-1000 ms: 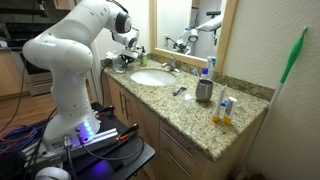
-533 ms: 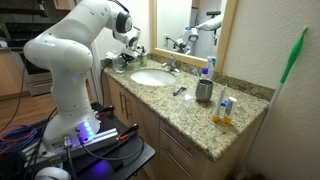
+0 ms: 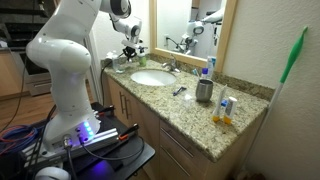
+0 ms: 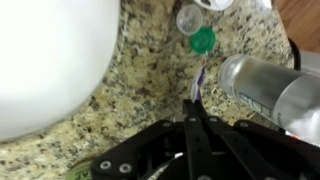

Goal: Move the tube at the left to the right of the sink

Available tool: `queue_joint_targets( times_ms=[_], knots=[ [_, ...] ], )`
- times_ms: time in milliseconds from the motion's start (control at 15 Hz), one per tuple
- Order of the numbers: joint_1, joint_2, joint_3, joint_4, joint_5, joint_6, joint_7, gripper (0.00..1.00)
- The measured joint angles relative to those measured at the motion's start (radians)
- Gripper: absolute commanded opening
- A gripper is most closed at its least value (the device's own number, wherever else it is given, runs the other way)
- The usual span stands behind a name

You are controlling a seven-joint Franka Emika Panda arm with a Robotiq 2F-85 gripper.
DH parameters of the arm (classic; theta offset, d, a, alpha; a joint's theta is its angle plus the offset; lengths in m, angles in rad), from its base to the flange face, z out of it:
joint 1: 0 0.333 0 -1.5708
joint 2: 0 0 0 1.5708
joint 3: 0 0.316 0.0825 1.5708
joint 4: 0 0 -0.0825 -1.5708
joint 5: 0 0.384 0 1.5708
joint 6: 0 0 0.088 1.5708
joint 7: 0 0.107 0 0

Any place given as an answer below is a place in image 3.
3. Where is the stainless steel oven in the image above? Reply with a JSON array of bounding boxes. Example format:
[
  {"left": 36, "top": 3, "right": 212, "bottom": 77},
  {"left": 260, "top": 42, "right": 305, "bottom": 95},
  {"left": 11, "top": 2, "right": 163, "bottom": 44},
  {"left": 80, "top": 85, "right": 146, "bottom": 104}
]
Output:
[{"left": 19, "top": 49, "right": 55, "bottom": 98}]

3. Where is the clear plastic bottle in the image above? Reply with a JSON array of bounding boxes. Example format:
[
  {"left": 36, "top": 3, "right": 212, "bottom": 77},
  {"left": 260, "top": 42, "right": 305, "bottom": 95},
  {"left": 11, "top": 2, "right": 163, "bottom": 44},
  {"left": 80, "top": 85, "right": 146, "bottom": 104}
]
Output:
[{"left": 111, "top": 50, "right": 125, "bottom": 75}]

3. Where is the orange and black clamp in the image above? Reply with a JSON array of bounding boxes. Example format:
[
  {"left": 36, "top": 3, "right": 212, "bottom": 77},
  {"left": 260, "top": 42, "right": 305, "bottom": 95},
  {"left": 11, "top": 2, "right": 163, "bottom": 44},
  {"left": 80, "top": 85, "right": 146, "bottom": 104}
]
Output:
[
  {"left": 117, "top": 122, "right": 140, "bottom": 142},
  {"left": 95, "top": 104, "right": 116, "bottom": 118}
]

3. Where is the green and white broom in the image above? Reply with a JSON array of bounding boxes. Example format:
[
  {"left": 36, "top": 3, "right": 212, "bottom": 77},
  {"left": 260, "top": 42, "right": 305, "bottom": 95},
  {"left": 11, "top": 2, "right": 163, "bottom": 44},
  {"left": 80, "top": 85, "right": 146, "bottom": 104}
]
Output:
[{"left": 233, "top": 25, "right": 310, "bottom": 178}]

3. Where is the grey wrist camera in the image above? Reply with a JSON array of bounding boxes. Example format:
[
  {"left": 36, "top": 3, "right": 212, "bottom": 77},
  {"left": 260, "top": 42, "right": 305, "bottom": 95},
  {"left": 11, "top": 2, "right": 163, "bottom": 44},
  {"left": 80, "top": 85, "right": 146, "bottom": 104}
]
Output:
[{"left": 121, "top": 39, "right": 145, "bottom": 48}]

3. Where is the chrome faucet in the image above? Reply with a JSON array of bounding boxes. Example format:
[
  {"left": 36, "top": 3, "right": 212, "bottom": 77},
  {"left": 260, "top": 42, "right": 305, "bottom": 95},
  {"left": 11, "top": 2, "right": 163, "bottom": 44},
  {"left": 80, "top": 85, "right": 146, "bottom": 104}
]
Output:
[{"left": 161, "top": 54, "right": 182, "bottom": 74}]

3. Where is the short white yellow-capped tube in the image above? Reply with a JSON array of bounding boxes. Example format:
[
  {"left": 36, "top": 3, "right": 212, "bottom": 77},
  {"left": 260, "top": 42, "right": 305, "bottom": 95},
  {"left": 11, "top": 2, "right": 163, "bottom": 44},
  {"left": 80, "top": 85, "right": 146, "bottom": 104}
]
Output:
[{"left": 221, "top": 96, "right": 239, "bottom": 126}]

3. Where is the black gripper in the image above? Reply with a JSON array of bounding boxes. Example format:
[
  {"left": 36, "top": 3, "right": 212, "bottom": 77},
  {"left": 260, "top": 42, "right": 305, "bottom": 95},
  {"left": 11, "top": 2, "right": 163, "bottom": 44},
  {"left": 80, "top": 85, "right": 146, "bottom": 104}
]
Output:
[{"left": 122, "top": 45, "right": 138, "bottom": 63}]

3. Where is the blue toothbrush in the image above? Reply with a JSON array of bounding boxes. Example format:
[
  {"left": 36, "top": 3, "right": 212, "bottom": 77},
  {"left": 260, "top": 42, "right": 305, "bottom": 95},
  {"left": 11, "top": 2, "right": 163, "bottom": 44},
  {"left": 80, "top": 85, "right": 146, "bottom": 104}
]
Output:
[{"left": 191, "top": 68, "right": 201, "bottom": 81}]

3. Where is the blue and red cable coil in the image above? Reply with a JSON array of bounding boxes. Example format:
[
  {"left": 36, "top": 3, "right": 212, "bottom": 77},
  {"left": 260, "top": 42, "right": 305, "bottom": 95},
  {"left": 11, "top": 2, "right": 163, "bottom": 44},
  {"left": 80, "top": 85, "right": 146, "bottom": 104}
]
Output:
[{"left": 0, "top": 124, "right": 40, "bottom": 155}]

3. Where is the small blue-capped bottle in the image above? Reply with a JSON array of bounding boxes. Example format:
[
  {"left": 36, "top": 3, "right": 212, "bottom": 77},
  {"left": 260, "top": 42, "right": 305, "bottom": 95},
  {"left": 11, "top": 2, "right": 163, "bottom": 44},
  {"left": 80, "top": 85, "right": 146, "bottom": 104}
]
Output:
[{"left": 200, "top": 67, "right": 210, "bottom": 81}]

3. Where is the metal drawer handle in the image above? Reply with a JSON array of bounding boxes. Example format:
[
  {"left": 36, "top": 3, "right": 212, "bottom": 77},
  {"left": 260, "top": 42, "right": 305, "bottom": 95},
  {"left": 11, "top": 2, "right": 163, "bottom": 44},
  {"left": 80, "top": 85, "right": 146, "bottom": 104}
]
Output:
[
  {"left": 160, "top": 127, "right": 195, "bottom": 158},
  {"left": 160, "top": 153, "right": 193, "bottom": 178}
]

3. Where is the aluminium mounting rail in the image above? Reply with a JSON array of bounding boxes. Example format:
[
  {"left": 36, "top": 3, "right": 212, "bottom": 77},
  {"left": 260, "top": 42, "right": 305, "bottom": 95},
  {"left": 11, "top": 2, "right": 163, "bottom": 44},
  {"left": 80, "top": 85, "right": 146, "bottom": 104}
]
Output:
[{"left": 19, "top": 128, "right": 122, "bottom": 165}]

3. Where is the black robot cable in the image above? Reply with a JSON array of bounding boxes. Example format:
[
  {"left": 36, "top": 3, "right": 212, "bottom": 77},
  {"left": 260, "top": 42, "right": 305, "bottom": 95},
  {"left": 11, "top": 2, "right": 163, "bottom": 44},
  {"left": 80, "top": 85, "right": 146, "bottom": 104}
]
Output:
[{"left": 79, "top": 134, "right": 146, "bottom": 162}]

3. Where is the metal cabinet door handle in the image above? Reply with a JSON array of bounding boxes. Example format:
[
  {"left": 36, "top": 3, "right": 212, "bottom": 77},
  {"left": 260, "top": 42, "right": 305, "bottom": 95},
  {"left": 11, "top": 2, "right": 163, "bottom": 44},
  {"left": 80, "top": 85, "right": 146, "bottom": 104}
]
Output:
[
  {"left": 124, "top": 96, "right": 132, "bottom": 120},
  {"left": 118, "top": 91, "right": 126, "bottom": 115}
]

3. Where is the tall white yellow-capped tube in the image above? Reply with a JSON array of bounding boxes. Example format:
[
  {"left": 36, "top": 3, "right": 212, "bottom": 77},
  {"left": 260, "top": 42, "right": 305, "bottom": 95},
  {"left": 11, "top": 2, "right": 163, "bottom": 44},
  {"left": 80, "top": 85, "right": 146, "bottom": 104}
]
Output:
[{"left": 211, "top": 84, "right": 229, "bottom": 124}]

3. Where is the wood framed mirror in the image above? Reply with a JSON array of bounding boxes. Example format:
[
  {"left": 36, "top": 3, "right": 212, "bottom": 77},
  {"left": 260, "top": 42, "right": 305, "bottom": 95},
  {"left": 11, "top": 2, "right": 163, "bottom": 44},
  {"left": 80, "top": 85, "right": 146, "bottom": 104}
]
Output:
[{"left": 148, "top": 0, "right": 239, "bottom": 73}]

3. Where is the black cart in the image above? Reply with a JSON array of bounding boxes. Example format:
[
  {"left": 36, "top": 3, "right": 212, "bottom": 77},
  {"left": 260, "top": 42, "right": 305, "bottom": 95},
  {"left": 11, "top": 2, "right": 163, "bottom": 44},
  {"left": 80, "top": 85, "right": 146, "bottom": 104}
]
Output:
[{"left": 74, "top": 101, "right": 156, "bottom": 180}]

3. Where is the green bottle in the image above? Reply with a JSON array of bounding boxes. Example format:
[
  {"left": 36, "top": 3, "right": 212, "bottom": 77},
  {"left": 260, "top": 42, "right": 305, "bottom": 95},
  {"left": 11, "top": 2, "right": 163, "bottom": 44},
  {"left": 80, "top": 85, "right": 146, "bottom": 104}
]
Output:
[{"left": 137, "top": 48, "right": 148, "bottom": 67}]

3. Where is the stainless steel cup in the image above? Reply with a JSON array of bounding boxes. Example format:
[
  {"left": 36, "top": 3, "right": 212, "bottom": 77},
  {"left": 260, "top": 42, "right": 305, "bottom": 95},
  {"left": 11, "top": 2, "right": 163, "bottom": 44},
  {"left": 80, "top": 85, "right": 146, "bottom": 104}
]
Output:
[{"left": 195, "top": 78, "right": 215, "bottom": 103}]

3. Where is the blue and white toothpaste tube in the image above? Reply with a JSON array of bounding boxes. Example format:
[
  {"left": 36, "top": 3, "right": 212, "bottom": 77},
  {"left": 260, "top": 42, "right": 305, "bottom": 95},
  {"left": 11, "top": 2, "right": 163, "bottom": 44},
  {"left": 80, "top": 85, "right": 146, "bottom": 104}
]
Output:
[{"left": 206, "top": 55, "right": 218, "bottom": 81}]

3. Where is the white sink basin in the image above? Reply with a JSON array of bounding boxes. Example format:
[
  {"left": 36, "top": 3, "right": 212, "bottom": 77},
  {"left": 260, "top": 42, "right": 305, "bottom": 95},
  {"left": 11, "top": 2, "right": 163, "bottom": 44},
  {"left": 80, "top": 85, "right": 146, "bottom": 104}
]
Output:
[{"left": 129, "top": 68, "right": 178, "bottom": 87}]

